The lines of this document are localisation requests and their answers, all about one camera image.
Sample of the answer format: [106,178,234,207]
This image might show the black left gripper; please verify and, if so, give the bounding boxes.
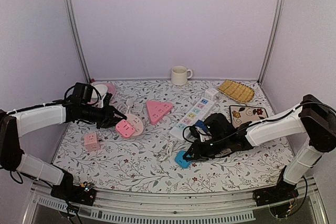
[81,102,127,129]

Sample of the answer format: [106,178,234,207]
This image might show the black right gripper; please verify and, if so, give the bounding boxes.
[184,134,228,161]

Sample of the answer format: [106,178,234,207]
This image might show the cyan adapter plug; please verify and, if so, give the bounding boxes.
[174,150,191,169]

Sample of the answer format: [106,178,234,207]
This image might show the white usb cable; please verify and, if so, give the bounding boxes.
[115,98,144,114]

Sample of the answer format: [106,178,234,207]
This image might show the pink adapter plug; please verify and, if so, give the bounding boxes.
[115,119,135,138]

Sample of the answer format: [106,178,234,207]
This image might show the dark blue cube socket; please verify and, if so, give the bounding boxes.
[194,120,207,132]

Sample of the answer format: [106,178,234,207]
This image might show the white multicolour power strip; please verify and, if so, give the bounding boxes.
[169,97,215,141]

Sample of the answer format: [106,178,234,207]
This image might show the pink cube socket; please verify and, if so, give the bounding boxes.
[83,132,101,152]

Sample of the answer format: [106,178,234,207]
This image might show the pink triangular power socket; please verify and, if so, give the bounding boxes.
[146,100,173,125]

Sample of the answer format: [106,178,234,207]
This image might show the round pink power hub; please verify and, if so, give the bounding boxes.
[126,113,144,137]

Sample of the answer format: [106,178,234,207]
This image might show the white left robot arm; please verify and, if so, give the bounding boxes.
[1,93,127,206]

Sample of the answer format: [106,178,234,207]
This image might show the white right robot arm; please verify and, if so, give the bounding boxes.
[183,94,335,206]

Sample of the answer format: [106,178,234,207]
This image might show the pink ceramic plate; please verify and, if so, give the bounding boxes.
[89,82,116,104]

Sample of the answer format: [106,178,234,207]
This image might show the white ceramic bowl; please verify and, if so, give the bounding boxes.
[93,84,108,97]

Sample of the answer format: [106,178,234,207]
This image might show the square floral ceramic plate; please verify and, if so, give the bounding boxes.
[229,105,268,128]

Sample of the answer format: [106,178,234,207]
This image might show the yellow woven bamboo tray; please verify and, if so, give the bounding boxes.
[217,80,255,103]

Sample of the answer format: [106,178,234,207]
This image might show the cream ceramic mug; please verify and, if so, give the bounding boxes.
[171,66,193,86]

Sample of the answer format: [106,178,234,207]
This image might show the white power strip cord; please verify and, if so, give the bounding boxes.
[153,136,178,162]

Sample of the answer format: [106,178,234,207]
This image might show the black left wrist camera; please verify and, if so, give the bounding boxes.
[71,82,93,103]

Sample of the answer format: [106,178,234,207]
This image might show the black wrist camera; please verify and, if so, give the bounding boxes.
[71,82,93,103]
[204,113,235,140]

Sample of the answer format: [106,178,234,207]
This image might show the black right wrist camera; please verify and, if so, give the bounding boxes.
[204,113,235,140]

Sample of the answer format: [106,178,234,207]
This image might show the front aluminium rail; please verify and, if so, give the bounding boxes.
[23,177,332,223]

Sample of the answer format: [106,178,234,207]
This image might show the left aluminium frame post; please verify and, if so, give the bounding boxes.
[64,0,91,83]

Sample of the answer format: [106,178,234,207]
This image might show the aluminium frame post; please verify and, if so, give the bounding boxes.
[64,0,91,83]
[258,0,285,85]

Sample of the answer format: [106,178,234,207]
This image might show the right aluminium frame post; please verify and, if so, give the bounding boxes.
[258,0,285,85]

